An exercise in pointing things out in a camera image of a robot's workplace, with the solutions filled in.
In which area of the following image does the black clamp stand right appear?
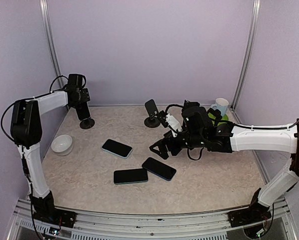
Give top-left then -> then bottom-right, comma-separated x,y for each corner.
207,108 -> 223,121

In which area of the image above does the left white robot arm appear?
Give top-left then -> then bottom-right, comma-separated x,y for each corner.
7,73 -> 95,223

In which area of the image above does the aluminium frame post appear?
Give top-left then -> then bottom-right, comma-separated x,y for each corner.
231,0 -> 261,111
39,0 -> 61,77

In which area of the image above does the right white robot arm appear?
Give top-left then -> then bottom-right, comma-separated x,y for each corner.
149,105 -> 299,222

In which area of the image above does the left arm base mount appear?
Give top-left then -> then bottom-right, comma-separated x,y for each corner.
33,208 -> 77,228

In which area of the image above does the phone with light-blue case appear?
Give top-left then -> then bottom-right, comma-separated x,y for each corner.
101,139 -> 133,159

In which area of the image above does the white blue mug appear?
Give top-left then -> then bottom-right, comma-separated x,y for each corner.
210,97 -> 229,117

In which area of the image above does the phone with lilac case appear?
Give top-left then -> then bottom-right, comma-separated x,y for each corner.
75,102 -> 91,121

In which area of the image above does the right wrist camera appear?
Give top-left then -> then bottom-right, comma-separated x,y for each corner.
156,110 -> 183,138

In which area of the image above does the phone with dark-blue case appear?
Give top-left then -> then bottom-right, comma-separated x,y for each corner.
142,157 -> 177,181

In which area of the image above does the white bowl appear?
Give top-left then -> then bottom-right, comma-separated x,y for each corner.
51,134 -> 74,156

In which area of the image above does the front aluminium rail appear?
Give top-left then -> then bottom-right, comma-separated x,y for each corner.
6,197 -> 298,240

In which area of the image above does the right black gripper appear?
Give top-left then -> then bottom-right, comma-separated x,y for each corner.
149,129 -> 206,159

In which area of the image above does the green saucer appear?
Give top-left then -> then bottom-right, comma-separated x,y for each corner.
208,112 -> 229,124

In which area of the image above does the left aluminium frame post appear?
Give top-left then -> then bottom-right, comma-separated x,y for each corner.
39,0 -> 61,77

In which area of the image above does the folding phone stand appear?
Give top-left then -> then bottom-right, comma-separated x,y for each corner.
79,117 -> 95,130
144,99 -> 161,128

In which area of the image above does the black clamp phone stand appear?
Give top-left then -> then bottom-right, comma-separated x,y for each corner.
181,100 -> 200,112

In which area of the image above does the phone with teal case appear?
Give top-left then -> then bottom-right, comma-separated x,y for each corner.
113,168 -> 148,185

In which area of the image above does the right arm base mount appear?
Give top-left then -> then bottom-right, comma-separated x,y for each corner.
227,208 -> 272,228

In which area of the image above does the right aluminium frame post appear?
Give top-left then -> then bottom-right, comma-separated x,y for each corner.
231,0 -> 261,111

